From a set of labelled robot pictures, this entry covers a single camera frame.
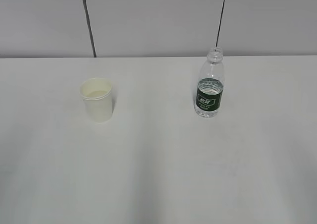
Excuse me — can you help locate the clear green-label water bottle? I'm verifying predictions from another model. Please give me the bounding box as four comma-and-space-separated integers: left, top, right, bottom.
195, 47, 225, 118

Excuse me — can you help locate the white paper cup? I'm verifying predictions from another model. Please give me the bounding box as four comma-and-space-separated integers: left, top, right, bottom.
80, 78, 113, 123

